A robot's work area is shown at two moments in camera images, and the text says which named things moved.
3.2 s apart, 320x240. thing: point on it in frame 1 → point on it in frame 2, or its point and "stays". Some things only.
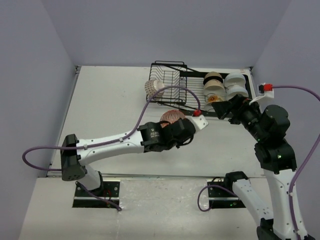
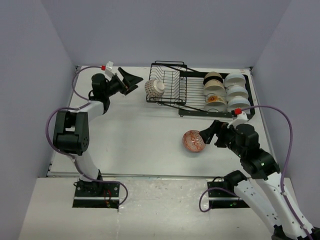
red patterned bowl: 171,116 → 193,141
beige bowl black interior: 213,75 stays
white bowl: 234,79 stays
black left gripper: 178,144 → 130,80
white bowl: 237,90 stays
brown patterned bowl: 152,85 stays
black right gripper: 236,105 → 220,128
